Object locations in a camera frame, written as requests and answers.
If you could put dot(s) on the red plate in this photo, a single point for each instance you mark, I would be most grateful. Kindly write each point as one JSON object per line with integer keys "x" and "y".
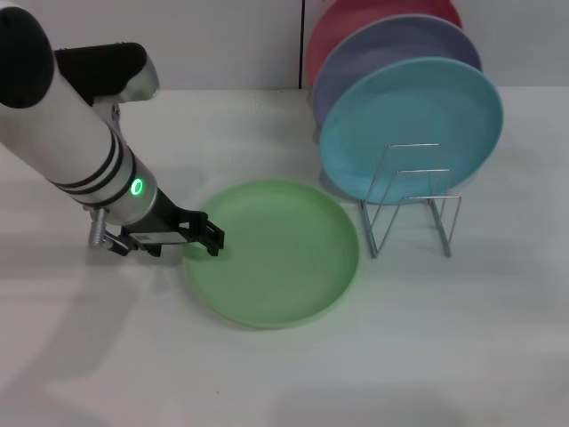
{"x": 347, "y": 22}

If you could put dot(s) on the purple plate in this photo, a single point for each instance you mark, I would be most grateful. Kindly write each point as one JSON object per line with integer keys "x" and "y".
{"x": 382, "y": 49}

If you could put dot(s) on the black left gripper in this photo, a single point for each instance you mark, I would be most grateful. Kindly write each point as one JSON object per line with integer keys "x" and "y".
{"x": 164, "y": 227}

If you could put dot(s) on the light green plate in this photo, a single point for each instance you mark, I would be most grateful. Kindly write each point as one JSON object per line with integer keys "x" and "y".
{"x": 275, "y": 253}

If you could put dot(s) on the left wrist camera housing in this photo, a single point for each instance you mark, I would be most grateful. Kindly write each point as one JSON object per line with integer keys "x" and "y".
{"x": 111, "y": 71}

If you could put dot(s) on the teal plate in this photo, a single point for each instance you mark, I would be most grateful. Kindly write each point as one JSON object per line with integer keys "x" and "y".
{"x": 413, "y": 120}

